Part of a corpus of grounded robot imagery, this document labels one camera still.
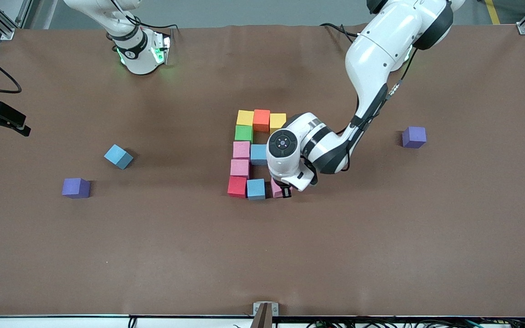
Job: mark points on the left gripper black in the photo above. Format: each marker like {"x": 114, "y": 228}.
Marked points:
{"x": 284, "y": 189}

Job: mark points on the pink foam cube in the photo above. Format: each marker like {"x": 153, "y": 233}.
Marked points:
{"x": 275, "y": 189}
{"x": 241, "y": 150}
{"x": 239, "y": 167}

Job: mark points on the light blue foam cube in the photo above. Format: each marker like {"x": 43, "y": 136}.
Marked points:
{"x": 117, "y": 156}
{"x": 258, "y": 155}
{"x": 256, "y": 189}

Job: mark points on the red foam cube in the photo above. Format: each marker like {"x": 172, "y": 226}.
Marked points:
{"x": 237, "y": 187}

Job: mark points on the yellow foam cube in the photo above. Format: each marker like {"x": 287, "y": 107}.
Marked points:
{"x": 245, "y": 117}
{"x": 277, "y": 120}

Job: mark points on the green foam cube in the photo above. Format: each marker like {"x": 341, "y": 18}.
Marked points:
{"x": 244, "y": 133}

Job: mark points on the orange foam cube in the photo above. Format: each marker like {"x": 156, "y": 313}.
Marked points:
{"x": 261, "y": 119}

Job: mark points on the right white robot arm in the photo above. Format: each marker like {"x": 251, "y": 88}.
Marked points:
{"x": 139, "y": 54}

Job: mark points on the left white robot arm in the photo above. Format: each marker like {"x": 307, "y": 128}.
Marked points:
{"x": 381, "y": 50}

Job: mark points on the brown table mat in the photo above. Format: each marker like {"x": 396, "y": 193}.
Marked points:
{"x": 262, "y": 264}

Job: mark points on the dark purple foam cube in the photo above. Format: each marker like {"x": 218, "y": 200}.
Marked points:
{"x": 75, "y": 187}

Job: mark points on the violet foam cube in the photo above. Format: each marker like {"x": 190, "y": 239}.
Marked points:
{"x": 414, "y": 136}

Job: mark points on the metal table edge bracket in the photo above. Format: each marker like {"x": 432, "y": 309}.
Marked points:
{"x": 265, "y": 314}

